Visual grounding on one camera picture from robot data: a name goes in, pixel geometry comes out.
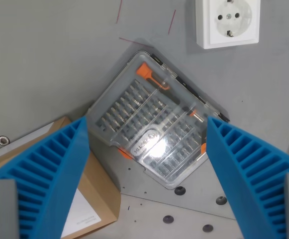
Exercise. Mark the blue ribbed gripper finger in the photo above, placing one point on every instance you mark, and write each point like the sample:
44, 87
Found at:
52, 159
246, 159

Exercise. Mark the black round screw cap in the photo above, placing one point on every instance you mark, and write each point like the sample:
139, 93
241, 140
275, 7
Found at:
179, 190
221, 200
207, 228
168, 219

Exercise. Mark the brown cardboard box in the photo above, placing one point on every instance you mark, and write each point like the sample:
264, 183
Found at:
94, 189

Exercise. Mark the silver hex bolt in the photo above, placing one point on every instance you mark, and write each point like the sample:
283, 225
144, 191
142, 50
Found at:
3, 140

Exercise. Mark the white paper label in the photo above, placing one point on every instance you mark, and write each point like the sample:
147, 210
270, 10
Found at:
80, 215

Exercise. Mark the grey metal mounting plate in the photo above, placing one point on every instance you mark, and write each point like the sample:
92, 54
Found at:
174, 196

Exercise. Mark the clear screwdriver bit set case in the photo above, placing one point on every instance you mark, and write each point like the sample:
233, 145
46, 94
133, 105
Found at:
156, 119

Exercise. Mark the white wall socket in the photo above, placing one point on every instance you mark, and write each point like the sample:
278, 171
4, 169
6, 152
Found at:
227, 23

